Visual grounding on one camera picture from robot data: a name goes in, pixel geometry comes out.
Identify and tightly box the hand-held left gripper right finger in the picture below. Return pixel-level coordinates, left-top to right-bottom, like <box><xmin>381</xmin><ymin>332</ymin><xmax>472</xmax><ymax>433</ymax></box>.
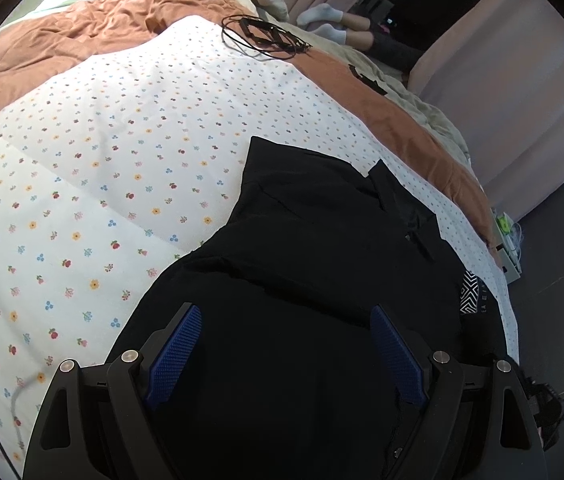
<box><xmin>369</xmin><ymin>304</ymin><xmax>551</xmax><ymax>480</ymax></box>

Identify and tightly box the black jacket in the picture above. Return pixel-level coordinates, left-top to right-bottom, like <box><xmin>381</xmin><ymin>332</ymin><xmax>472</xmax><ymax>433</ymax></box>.
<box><xmin>104</xmin><ymin>136</ymin><xmax>508</xmax><ymax>480</ymax></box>

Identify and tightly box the beige comforter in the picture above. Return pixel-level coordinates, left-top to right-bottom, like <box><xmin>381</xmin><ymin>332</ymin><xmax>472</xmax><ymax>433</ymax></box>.
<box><xmin>212</xmin><ymin>0</ymin><xmax>473</xmax><ymax>166</ymax></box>

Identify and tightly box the black cable bundle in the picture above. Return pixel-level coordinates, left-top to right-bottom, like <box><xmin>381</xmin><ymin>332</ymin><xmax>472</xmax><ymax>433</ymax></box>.
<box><xmin>221</xmin><ymin>14</ymin><xmax>313</xmax><ymax>60</ymax></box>

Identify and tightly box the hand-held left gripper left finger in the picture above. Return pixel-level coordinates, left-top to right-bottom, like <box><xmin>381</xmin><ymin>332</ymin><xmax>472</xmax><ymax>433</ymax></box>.
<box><xmin>21</xmin><ymin>303</ymin><xmax>203</xmax><ymax>480</ymax></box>

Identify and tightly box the white floral bed sheet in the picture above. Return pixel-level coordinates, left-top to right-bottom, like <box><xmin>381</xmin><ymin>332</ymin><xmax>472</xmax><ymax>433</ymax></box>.
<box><xmin>0</xmin><ymin>12</ymin><xmax>521</xmax><ymax>480</ymax></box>

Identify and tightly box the pale green nightstand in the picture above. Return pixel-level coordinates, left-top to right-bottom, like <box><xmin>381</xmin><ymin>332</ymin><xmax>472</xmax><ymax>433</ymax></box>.
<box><xmin>490</xmin><ymin>210</ymin><xmax>526</xmax><ymax>282</ymax></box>

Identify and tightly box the orange blanket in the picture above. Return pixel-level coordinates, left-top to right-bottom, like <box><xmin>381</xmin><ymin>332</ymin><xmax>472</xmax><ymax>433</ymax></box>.
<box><xmin>0</xmin><ymin>0</ymin><xmax>495</xmax><ymax>247</ymax></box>

